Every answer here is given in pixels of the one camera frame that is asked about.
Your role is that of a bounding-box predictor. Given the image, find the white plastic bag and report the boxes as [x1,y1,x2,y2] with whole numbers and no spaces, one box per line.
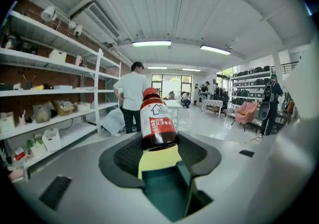
[102,108,126,136]

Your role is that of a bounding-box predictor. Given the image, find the black office chair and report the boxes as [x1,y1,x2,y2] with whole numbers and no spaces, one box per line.
[214,88,229,116]

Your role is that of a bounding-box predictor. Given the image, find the green plant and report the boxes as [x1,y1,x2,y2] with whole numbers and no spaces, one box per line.
[26,134,47,157]

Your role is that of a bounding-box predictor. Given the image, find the shelf of black bags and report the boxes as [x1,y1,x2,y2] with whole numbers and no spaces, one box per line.
[233,65,272,102]

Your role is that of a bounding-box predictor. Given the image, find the pink armchair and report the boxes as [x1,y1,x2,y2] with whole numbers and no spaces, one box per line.
[233,101,259,131]

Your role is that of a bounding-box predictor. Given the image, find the brown paper bag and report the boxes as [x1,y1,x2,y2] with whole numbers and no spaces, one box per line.
[32,103,52,123]

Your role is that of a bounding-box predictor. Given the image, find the white plastic bin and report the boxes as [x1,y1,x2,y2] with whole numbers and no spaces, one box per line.
[74,102,91,112]
[48,49,68,63]

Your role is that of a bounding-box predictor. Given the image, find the checkered cloth table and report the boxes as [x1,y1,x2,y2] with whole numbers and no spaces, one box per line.
[200,99,224,119]

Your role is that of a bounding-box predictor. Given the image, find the red-capped dark red bottle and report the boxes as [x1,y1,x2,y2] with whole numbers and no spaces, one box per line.
[139,88,178,151]

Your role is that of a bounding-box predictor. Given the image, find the black railing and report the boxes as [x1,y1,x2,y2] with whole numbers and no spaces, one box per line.
[281,61,300,75]

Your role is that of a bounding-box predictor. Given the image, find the white spotlight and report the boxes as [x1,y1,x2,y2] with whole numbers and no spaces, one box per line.
[72,22,83,37]
[40,5,57,21]

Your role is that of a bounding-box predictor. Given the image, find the white shelf unit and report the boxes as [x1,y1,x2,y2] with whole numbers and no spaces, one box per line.
[0,10,123,170]

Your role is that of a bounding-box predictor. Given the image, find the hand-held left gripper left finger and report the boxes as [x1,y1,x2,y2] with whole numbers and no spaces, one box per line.
[11,131,173,224]

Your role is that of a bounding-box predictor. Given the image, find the red and white packet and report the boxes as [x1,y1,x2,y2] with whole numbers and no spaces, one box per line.
[13,147,27,161]

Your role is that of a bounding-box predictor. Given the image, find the ceiling air conditioner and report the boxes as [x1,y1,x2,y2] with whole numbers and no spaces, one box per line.
[71,0,122,47]

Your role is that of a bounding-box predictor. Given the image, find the brown cardboard box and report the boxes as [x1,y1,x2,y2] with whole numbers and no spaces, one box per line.
[53,100,75,116]

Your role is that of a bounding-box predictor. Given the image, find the white table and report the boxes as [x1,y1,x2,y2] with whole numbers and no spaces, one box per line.
[163,100,187,131]

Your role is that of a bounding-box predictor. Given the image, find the dark green box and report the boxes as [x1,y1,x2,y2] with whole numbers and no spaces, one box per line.
[141,160,215,223]

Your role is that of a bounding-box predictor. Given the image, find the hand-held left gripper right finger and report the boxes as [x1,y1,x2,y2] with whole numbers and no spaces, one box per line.
[176,115,319,224]

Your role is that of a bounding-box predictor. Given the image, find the white storage rack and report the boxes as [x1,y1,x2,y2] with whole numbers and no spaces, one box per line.
[229,65,274,121]

